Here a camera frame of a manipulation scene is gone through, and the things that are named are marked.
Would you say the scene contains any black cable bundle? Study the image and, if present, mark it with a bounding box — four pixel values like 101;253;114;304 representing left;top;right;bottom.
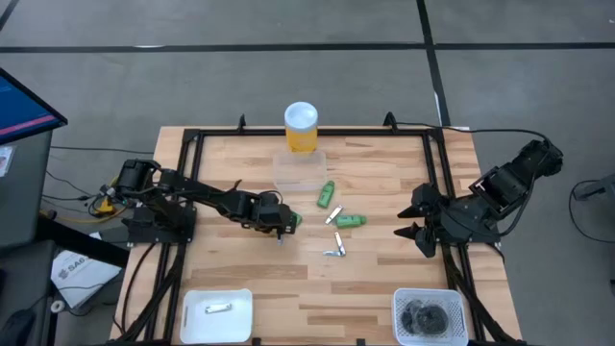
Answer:
42;167;126;212

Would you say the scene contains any yellow wipes canister white lid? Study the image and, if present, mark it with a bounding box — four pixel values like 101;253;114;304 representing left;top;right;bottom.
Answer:
283;101;320;155

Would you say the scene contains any grey stand leg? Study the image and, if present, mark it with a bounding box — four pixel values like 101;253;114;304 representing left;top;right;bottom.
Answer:
572;173;615;202

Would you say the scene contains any white printed booklet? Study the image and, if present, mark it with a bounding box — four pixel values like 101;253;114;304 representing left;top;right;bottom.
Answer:
50;233;122;309

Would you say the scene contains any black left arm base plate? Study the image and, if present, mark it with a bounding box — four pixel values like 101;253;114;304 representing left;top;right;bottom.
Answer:
122;205;198;244

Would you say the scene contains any thin black floor cable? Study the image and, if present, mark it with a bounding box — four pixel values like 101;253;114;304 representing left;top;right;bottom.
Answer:
50;145;155;156

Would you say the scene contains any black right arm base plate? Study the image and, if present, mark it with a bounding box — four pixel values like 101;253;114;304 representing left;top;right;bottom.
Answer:
430;210;502;244

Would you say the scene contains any curved black floor cable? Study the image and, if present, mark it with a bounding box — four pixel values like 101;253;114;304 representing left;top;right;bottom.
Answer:
569;178;615;244

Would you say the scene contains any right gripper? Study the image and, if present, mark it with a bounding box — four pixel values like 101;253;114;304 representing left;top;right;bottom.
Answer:
393;182;465;260

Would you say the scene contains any white perforated plastic basket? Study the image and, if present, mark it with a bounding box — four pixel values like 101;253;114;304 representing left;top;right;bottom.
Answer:
391;286;470;346

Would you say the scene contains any grey desk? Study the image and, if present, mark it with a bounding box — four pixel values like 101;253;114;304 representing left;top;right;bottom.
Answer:
0;129;54;251

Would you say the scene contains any yellow cable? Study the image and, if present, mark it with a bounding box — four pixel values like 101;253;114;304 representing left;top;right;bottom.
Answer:
40;176;127;225

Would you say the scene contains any white solid plastic bin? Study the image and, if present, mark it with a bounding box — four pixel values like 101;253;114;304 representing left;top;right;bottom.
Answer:
179;287;255;346

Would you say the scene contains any clear plastic container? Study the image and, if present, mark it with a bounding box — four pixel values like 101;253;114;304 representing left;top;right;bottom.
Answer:
272;151;329;192

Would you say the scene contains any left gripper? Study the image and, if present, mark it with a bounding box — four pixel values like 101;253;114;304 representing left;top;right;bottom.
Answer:
245;190;298;241

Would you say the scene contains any black computer mouse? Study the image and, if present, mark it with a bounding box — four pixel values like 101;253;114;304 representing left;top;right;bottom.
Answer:
0;309;37;346

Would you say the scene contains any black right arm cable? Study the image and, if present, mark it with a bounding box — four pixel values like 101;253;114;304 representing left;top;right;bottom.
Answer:
391;122;553;145

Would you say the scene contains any computer monitor blue screen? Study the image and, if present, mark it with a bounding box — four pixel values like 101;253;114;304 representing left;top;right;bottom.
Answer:
0;66;69;146

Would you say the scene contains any black aluminium table frame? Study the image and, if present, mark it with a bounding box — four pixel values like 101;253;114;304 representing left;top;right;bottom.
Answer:
109;111;528;346

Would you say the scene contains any small printed card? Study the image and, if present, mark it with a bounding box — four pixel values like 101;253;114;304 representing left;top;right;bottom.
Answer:
0;145;15;178

